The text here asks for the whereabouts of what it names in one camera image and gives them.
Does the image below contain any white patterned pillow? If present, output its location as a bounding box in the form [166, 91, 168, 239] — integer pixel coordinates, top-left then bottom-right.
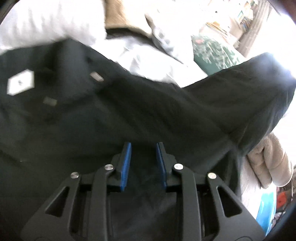
[124, 14, 209, 88]

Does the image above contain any black quilted jacket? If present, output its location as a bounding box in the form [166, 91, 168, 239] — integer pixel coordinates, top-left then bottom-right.
[1, 39, 295, 240]

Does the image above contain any green leaf-pattern cushion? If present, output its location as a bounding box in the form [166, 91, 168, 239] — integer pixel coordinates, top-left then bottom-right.
[192, 35, 245, 75]

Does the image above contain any beige folded towel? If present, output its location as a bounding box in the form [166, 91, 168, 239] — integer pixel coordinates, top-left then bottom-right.
[246, 133, 293, 189]

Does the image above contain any light grey pillow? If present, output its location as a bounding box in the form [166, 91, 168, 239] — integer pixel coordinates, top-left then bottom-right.
[1, 1, 106, 52]

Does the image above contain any tan fleece blanket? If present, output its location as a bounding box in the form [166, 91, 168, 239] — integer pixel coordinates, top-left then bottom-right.
[105, 0, 152, 37]

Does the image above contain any white bookshelf with books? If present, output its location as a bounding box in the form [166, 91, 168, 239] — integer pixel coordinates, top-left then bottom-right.
[206, 0, 278, 57]

